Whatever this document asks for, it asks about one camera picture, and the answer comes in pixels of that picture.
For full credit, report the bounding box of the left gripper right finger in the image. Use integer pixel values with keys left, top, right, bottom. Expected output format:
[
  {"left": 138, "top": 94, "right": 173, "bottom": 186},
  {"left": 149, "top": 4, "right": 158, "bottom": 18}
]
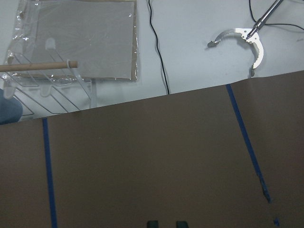
[{"left": 176, "top": 221, "right": 188, "bottom": 228}]

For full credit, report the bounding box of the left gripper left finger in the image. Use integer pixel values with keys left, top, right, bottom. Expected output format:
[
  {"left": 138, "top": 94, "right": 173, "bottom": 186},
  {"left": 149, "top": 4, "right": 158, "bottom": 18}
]
[{"left": 146, "top": 220, "right": 159, "bottom": 228}]

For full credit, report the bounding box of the wooden dowel stick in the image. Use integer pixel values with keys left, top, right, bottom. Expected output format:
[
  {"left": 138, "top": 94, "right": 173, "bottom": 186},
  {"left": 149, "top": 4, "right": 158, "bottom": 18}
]
[{"left": 0, "top": 60, "right": 78, "bottom": 72}]

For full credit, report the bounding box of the clear plastic bag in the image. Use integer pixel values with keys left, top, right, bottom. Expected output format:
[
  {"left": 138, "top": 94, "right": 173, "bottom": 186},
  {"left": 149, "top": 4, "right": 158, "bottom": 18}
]
[{"left": 4, "top": 0, "right": 138, "bottom": 81}]

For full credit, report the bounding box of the white reacher grabber stick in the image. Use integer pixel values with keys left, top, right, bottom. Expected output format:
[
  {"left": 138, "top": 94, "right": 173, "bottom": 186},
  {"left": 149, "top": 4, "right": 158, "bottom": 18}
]
[{"left": 207, "top": 0, "right": 283, "bottom": 77}]

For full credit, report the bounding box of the black table cable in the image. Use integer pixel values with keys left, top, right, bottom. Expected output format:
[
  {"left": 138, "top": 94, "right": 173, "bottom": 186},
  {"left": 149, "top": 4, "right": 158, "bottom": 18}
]
[{"left": 147, "top": 0, "right": 171, "bottom": 95}]

